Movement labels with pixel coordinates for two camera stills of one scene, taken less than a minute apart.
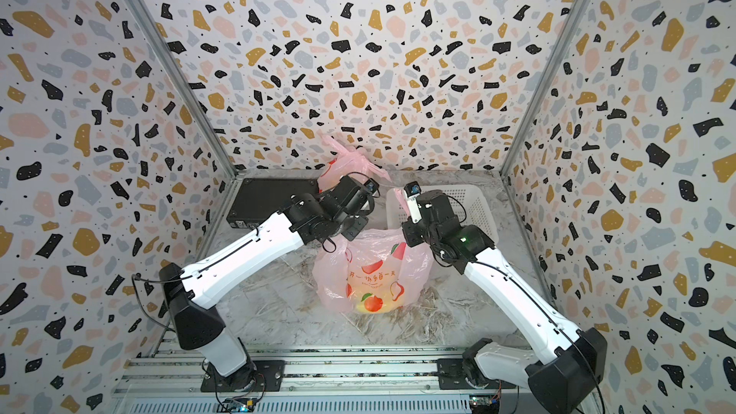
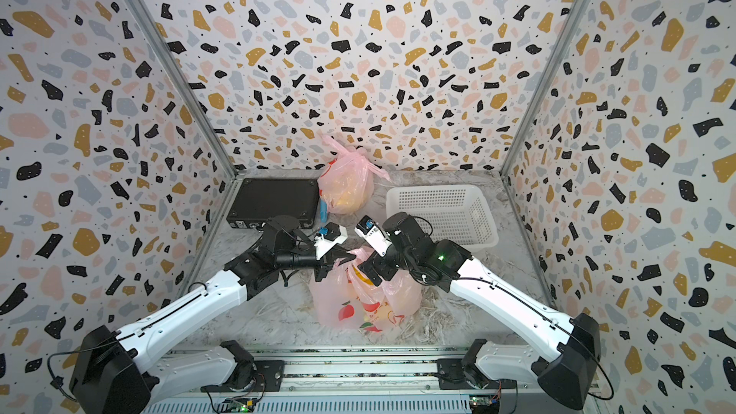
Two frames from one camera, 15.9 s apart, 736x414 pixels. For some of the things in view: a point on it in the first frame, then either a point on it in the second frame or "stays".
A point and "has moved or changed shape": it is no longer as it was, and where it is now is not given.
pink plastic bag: x=348 y=162 stays
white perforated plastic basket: x=477 y=204 stays
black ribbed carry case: x=260 y=197 stays
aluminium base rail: x=169 y=379 stays
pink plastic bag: x=376 y=272 has moved or changed shape
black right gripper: x=410 y=238 → x=379 y=263
